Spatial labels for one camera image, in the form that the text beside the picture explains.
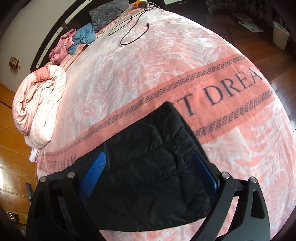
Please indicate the white bathroom scale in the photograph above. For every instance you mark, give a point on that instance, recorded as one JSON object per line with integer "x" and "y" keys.
{"x": 251, "y": 26}

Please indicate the brown wall switch plate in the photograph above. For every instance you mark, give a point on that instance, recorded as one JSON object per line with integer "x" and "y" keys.
{"x": 13, "y": 63}

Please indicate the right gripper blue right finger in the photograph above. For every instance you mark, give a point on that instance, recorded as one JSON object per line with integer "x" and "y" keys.
{"x": 209, "y": 181}

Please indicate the black quilted pants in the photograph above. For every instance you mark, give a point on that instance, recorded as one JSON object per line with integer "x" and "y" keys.
{"x": 150, "y": 181}

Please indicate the grey pillow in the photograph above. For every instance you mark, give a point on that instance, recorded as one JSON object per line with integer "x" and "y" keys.
{"x": 102, "y": 15}

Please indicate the rolled pink comforter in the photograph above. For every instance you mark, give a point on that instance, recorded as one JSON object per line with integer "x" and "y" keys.
{"x": 36, "y": 103}

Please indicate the pink garment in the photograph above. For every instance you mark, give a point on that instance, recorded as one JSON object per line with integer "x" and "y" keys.
{"x": 58, "y": 53}

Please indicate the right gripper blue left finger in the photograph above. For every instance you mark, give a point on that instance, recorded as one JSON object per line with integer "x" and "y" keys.
{"x": 92, "y": 175}

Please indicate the pink patterned bed blanket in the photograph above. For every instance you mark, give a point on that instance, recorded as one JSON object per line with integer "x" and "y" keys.
{"x": 231, "y": 96}

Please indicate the orange charger box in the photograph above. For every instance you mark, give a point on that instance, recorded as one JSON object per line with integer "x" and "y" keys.
{"x": 140, "y": 4}

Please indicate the blue garment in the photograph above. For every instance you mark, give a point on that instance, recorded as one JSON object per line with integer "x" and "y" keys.
{"x": 84, "y": 35}

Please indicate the white trash bin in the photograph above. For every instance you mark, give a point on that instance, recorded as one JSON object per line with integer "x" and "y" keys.
{"x": 280, "y": 35}

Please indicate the black headboard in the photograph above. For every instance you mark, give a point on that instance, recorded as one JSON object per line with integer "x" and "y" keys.
{"x": 77, "y": 13}

